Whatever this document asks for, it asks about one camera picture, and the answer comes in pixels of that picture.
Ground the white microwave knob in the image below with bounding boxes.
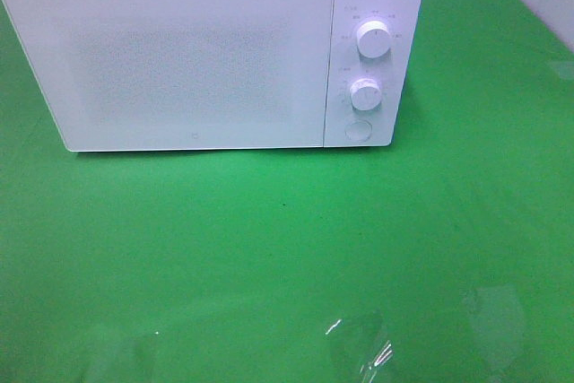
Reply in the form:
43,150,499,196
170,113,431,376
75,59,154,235
350,78,382,111
356,20,392,59

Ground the white microwave door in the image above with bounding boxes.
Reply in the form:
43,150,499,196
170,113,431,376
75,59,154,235
4,0,332,152

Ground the round microwave door button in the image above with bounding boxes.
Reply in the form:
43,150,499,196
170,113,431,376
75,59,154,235
344,120,372,142

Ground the green table mat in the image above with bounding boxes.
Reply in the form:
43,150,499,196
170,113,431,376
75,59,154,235
1,0,573,382

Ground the white microwave oven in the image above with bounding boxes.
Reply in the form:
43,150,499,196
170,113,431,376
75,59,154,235
2,0,422,152

